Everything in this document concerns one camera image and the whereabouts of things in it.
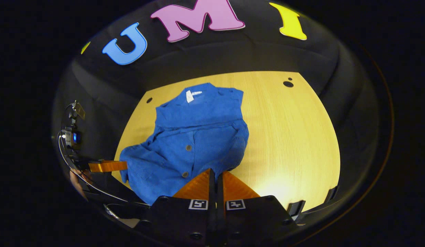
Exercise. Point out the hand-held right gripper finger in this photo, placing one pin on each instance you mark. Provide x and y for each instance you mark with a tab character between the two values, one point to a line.
220	212
213	212

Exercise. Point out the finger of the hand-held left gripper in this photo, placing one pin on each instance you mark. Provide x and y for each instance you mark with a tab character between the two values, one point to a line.
107	166

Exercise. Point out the blue button shirt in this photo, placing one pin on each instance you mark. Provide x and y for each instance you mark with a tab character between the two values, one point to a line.
198	137

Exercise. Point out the black table edge clamp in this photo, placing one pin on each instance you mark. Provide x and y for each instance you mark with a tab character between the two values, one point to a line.
296	207
331	193

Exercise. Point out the black backdrop cloth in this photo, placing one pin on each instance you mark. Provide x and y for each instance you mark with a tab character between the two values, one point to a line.
233	55

